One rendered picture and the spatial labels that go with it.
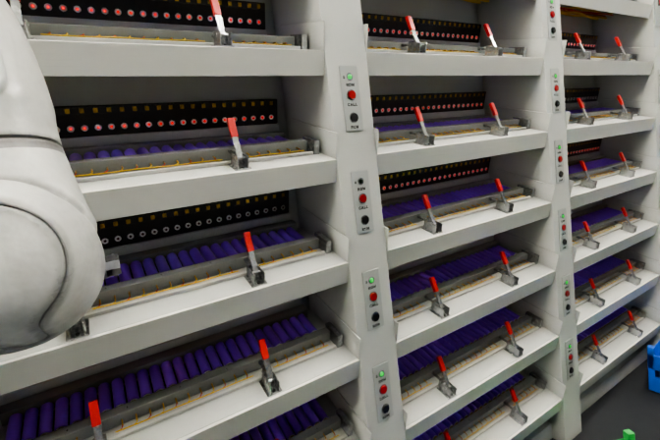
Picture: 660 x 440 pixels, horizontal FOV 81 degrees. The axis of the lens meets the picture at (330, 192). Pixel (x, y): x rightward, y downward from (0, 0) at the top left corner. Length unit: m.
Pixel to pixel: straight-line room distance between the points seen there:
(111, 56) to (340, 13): 0.40
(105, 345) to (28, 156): 0.40
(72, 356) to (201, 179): 0.30
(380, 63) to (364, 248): 0.37
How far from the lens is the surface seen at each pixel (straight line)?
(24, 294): 0.26
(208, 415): 0.77
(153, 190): 0.63
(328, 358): 0.84
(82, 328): 0.66
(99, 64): 0.65
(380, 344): 0.87
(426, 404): 1.06
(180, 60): 0.66
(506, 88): 1.33
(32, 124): 0.34
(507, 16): 1.35
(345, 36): 0.79
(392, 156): 0.82
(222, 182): 0.65
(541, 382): 1.49
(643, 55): 1.92
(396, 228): 0.93
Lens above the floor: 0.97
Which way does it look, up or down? 6 degrees down
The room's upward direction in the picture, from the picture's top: 7 degrees counter-clockwise
